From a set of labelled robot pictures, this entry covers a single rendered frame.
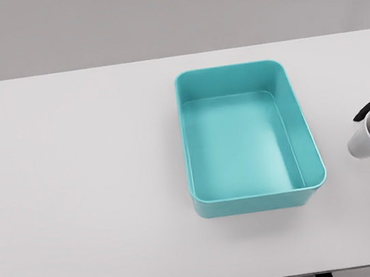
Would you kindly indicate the teal rectangular plastic basket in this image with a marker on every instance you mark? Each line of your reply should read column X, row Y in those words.
column 240, row 137

